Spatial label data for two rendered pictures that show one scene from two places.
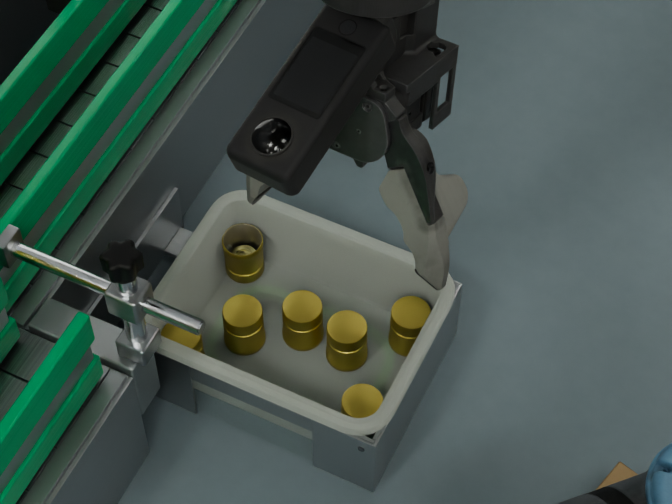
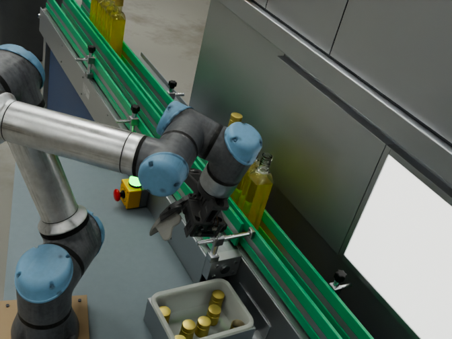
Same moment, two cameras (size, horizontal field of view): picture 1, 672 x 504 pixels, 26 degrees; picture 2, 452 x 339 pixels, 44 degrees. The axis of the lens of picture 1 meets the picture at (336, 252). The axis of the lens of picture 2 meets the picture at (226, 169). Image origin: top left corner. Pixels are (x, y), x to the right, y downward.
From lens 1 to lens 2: 1.38 m
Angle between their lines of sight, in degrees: 78
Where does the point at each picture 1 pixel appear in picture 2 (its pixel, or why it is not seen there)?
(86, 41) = (321, 298)
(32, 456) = not seen: hidden behind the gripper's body
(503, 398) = not seen: outside the picture
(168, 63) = (299, 310)
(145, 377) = (206, 266)
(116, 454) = (195, 263)
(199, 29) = (310, 326)
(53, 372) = not seen: hidden behind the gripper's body
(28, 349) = (230, 246)
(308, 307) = (202, 321)
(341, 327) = (190, 323)
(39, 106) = (303, 279)
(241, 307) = (215, 309)
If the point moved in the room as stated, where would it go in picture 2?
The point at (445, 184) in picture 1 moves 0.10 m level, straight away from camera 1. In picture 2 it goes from (169, 229) to (202, 256)
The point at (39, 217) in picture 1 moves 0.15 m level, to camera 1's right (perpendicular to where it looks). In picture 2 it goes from (258, 248) to (227, 276)
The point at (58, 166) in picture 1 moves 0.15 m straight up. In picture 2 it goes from (268, 250) to (284, 204)
